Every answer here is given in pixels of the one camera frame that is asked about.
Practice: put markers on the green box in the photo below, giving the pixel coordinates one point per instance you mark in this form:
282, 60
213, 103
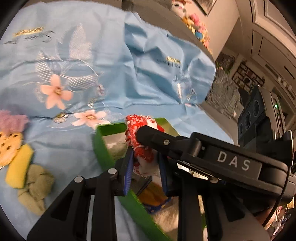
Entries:
104, 148

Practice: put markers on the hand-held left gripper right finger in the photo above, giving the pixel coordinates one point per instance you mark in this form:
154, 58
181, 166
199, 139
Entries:
163, 173

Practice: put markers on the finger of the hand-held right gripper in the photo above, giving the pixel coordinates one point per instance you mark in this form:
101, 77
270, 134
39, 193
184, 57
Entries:
231, 162

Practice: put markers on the yellow sponge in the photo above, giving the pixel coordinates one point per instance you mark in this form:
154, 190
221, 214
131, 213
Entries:
19, 166

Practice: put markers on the pile of small plush toys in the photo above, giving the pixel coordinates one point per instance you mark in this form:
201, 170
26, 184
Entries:
196, 25

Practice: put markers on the large framed landscape picture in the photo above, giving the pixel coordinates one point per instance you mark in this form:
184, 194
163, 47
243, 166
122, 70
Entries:
205, 5

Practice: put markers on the orange fluffy cloth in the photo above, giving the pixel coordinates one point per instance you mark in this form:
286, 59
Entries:
10, 146

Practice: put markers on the grey sofa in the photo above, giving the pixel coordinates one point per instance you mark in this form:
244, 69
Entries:
161, 18

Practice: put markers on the olive green cloth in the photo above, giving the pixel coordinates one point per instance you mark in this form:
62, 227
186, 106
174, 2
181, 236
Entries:
37, 183

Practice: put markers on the blue floral bed sheet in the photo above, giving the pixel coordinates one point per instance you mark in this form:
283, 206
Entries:
150, 69

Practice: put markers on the grey knitted cushion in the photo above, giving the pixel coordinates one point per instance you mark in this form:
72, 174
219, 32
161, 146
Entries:
222, 92

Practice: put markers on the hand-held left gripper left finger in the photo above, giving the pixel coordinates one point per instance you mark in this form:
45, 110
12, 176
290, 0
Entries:
128, 171

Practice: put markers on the white panelled cabinet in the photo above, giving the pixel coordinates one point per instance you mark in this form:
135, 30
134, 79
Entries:
266, 46

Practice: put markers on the person's right forearm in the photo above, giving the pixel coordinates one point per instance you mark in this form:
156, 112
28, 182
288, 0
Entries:
262, 217

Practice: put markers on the red white knitted cloth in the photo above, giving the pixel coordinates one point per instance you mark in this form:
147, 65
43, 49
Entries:
144, 157

